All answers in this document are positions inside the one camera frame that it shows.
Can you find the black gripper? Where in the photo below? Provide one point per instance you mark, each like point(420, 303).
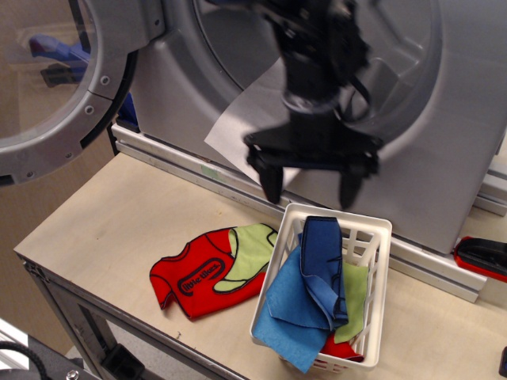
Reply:
point(319, 141)

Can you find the dark blue garment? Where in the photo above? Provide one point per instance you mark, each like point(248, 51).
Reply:
point(321, 266)

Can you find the light blue felt cloth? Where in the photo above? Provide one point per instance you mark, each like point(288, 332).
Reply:
point(297, 315)

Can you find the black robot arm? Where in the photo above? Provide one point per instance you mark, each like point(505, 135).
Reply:
point(322, 51)

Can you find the white plastic laundry basket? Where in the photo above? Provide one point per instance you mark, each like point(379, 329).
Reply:
point(366, 242)

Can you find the grey toy washing machine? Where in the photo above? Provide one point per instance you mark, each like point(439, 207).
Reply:
point(436, 77)

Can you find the round grey machine door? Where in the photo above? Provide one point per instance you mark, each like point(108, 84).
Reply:
point(51, 111)

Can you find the white grey cloth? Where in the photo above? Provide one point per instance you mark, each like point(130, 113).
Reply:
point(257, 108)

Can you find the green shirt on table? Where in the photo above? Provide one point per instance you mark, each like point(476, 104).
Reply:
point(251, 248)

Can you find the green cloth in basket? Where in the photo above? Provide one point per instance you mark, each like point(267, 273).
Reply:
point(355, 281)

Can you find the red little tikes shirt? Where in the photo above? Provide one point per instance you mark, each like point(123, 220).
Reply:
point(193, 277)

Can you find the red cloth in basket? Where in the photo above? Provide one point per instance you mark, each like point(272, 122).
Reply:
point(341, 350)

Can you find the red black clamp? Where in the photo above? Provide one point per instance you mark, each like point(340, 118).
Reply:
point(482, 256)

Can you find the blue clamp behind door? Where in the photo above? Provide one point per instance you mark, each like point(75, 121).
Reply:
point(46, 46)

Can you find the aluminium extrusion rail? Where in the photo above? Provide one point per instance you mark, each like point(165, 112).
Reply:
point(436, 269)

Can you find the metal table frame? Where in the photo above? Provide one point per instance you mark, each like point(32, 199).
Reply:
point(87, 318)

